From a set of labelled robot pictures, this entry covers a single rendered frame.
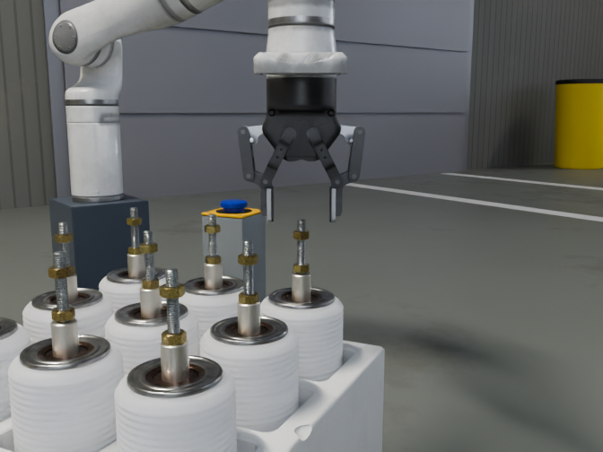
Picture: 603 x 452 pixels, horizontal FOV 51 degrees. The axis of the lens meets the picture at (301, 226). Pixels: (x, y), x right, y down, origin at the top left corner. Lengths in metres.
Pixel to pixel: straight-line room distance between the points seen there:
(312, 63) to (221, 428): 0.34
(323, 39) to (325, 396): 0.36
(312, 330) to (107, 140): 0.63
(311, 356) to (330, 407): 0.08
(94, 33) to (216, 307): 0.58
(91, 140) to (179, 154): 2.38
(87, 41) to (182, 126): 2.41
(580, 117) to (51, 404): 5.15
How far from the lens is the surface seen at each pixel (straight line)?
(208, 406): 0.50
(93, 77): 1.22
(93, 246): 1.16
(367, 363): 0.73
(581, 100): 5.49
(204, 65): 3.61
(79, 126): 1.18
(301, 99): 0.65
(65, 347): 0.59
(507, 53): 5.56
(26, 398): 0.58
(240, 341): 0.58
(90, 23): 1.15
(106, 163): 1.18
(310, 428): 0.60
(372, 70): 4.35
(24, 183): 3.32
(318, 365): 0.70
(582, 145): 5.51
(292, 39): 0.66
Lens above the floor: 0.46
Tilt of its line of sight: 10 degrees down
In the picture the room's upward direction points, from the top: straight up
